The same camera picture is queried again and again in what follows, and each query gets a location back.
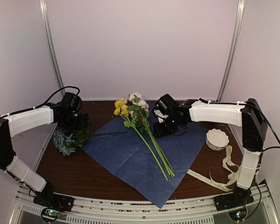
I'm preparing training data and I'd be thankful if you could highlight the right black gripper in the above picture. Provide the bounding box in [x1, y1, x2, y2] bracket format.
[154, 115, 183, 139]

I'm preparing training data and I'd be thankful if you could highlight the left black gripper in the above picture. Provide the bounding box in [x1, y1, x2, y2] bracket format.
[59, 112, 91, 136]

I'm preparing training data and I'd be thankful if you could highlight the blue wrapping paper sheet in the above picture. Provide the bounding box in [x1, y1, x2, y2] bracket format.
[83, 101, 206, 207]

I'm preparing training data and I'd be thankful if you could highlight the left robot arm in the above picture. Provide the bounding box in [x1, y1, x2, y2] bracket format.
[0, 92, 91, 207]

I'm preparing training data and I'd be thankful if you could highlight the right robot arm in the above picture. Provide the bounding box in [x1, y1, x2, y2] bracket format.
[153, 94, 280, 206]

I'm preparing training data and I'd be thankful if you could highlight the cream printed ribbon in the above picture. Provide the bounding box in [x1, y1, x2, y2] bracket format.
[186, 145, 242, 192]

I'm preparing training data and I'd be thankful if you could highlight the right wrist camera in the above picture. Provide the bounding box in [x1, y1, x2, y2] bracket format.
[153, 109, 168, 123]

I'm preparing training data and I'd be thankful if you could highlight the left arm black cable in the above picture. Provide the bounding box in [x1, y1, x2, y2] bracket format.
[32, 86, 81, 110]

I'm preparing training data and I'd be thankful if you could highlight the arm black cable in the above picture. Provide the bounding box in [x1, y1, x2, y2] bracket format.
[259, 109, 280, 152]
[32, 86, 81, 110]

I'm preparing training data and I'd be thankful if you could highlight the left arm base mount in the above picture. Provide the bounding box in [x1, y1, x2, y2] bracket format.
[33, 194, 74, 212]

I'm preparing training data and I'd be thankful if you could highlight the right aluminium frame post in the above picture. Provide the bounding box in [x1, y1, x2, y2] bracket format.
[217, 0, 245, 102]

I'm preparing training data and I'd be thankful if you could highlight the aluminium frame post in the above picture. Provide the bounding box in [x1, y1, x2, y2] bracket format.
[217, 0, 245, 102]
[39, 0, 64, 88]

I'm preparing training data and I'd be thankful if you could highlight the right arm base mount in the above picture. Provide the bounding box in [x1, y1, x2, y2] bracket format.
[214, 193, 254, 211]

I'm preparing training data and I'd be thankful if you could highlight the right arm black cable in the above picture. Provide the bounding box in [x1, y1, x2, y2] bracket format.
[259, 109, 280, 152]

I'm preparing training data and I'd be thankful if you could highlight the front aluminium rail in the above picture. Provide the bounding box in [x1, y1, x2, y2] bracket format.
[9, 184, 280, 224]

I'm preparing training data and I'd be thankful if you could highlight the left aluminium frame post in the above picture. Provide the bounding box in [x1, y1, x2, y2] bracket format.
[39, 0, 64, 88]

